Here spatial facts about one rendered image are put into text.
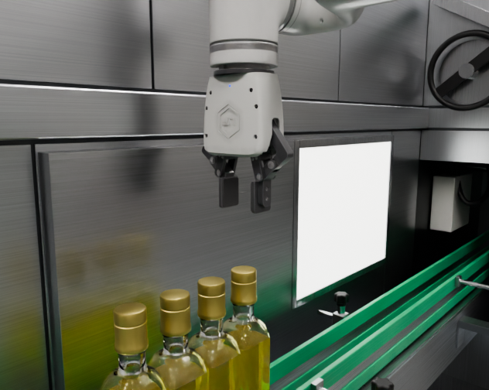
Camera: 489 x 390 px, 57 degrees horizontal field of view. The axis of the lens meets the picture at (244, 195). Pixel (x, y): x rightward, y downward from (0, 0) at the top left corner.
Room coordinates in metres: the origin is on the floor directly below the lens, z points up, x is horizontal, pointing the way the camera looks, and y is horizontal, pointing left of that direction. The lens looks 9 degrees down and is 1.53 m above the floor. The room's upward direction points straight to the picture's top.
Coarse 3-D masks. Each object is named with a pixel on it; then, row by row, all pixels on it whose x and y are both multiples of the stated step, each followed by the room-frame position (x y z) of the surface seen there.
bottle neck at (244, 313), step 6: (234, 306) 0.56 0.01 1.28; (240, 306) 0.56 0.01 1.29; (246, 306) 0.56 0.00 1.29; (252, 306) 0.57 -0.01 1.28; (234, 312) 0.57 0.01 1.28; (240, 312) 0.56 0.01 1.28; (246, 312) 0.56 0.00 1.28; (252, 312) 0.57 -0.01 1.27; (234, 318) 0.57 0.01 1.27; (240, 318) 0.56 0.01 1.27; (246, 318) 0.56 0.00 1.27; (252, 318) 0.57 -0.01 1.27
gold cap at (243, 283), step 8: (232, 272) 0.57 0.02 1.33; (240, 272) 0.56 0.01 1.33; (248, 272) 0.56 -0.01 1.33; (256, 272) 0.57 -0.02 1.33; (232, 280) 0.57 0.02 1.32; (240, 280) 0.56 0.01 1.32; (248, 280) 0.56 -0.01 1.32; (232, 288) 0.57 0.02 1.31; (240, 288) 0.56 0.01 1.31; (248, 288) 0.56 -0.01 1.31; (232, 296) 0.57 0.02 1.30; (240, 296) 0.56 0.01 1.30; (248, 296) 0.56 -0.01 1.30; (256, 296) 0.57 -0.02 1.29; (240, 304) 0.56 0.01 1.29; (248, 304) 0.56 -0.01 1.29
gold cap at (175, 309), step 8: (160, 296) 0.48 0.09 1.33; (168, 296) 0.48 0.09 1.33; (176, 296) 0.48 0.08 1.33; (184, 296) 0.48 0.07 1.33; (160, 304) 0.48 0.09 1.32; (168, 304) 0.47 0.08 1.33; (176, 304) 0.47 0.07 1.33; (184, 304) 0.48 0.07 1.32; (160, 312) 0.48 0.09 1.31; (168, 312) 0.47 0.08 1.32; (176, 312) 0.47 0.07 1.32; (184, 312) 0.48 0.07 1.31; (160, 320) 0.48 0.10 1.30; (168, 320) 0.47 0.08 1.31; (176, 320) 0.47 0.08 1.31; (184, 320) 0.48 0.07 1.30; (160, 328) 0.48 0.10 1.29; (168, 328) 0.47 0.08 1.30; (176, 328) 0.47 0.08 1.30; (184, 328) 0.48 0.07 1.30; (168, 336) 0.47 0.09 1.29; (176, 336) 0.47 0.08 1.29
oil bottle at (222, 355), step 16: (224, 336) 0.53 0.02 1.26; (208, 352) 0.50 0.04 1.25; (224, 352) 0.51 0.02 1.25; (240, 352) 0.53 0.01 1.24; (208, 368) 0.50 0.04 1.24; (224, 368) 0.51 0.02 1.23; (240, 368) 0.53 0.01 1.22; (208, 384) 0.50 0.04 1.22; (224, 384) 0.51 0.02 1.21; (240, 384) 0.53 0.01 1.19
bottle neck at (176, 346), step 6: (186, 336) 0.48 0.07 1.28; (168, 342) 0.48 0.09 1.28; (174, 342) 0.47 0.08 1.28; (180, 342) 0.48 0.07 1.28; (186, 342) 0.48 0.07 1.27; (168, 348) 0.48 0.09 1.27; (174, 348) 0.47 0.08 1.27; (180, 348) 0.48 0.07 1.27; (186, 348) 0.48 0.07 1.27; (168, 354) 0.48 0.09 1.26; (174, 354) 0.47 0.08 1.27; (180, 354) 0.48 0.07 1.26
